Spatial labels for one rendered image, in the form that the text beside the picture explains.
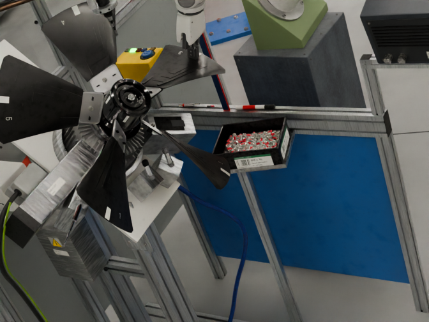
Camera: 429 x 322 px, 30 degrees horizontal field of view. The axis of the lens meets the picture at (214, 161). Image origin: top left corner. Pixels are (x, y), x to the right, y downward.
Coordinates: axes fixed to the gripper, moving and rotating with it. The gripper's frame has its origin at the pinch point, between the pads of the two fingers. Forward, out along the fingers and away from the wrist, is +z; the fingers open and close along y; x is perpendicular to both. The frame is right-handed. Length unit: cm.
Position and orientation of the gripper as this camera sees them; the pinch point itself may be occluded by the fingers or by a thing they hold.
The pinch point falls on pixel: (193, 52)
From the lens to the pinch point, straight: 242.1
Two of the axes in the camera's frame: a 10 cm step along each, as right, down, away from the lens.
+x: 8.9, 2.9, -3.5
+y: -4.5, 6.2, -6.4
